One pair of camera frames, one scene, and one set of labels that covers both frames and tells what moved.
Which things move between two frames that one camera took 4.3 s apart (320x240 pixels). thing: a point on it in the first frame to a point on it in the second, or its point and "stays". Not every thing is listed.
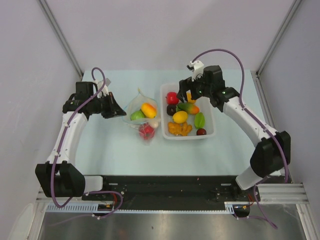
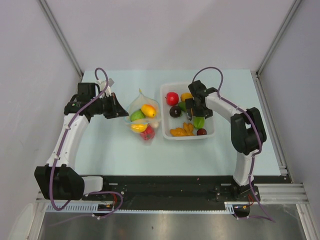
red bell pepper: x=146 y=131 stays
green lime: x=137 y=115 stays
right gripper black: x=186 y=85 to x=190 y=103
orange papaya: x=149 y=111 stays
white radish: x=154 y=124 stays
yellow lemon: x=180 y=117 to x=138 y=128
